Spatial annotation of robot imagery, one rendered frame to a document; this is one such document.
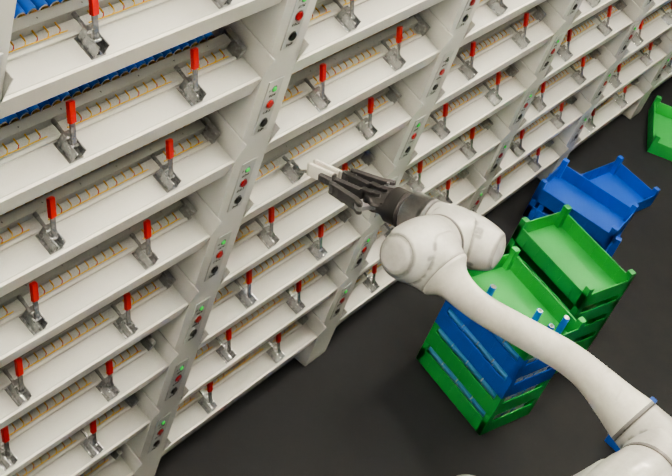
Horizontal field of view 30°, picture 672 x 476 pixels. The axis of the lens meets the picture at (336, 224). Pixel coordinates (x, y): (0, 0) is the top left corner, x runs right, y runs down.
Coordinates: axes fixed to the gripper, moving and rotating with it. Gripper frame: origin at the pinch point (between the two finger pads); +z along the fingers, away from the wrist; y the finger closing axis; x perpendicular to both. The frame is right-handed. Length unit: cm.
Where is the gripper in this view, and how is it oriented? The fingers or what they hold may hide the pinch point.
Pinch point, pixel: (324, 172)
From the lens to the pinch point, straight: 254.6
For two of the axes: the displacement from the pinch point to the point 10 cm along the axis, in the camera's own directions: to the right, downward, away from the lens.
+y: 5.9, -3.9, 7.1
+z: -8.0, -3.9, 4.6
